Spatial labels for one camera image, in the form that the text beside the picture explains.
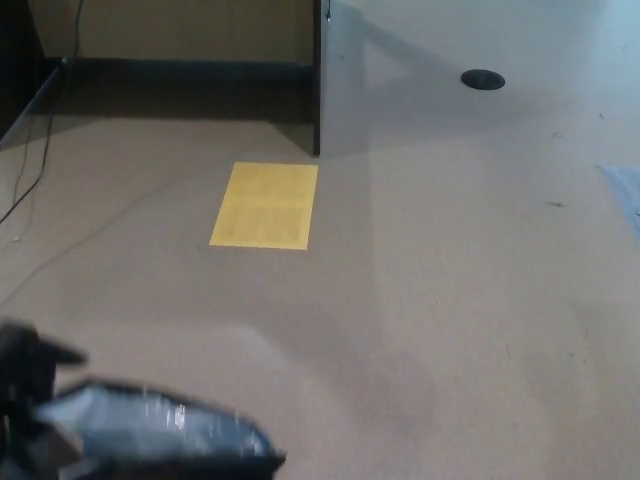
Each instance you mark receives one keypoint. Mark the black printed plastic bag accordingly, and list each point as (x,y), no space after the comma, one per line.
(175,425)

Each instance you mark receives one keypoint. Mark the grey desk side panel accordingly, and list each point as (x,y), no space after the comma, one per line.
(345,75)

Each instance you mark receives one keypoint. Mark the yellow paper sheet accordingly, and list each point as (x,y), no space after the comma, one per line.
(265,207)

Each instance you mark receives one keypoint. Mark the dark wall baseboard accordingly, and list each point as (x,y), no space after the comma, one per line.
(190,72)

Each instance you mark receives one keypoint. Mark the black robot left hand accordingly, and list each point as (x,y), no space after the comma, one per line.
(25,360)

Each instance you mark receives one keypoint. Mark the black round desk grommet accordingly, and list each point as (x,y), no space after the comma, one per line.
(483,80)

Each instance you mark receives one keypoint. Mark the dark cabinet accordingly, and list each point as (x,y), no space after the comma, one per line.
(15,50)

